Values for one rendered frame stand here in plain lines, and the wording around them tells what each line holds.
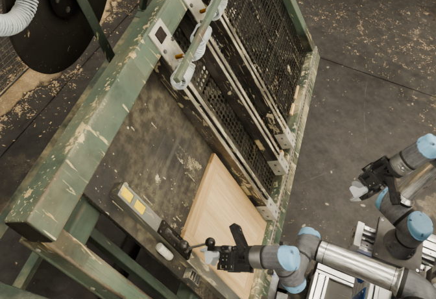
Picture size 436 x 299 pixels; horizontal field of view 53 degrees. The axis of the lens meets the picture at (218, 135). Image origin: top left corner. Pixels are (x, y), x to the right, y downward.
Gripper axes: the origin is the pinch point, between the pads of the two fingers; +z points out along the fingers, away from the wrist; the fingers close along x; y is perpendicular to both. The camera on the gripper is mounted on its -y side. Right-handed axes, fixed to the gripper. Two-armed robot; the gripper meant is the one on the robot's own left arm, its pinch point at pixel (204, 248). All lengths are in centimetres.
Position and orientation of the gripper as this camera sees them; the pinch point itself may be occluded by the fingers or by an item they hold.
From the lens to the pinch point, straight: 159.8
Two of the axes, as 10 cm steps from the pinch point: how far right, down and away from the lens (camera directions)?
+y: -1.0, 9.3, -3.7
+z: -8.4, 1.2, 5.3
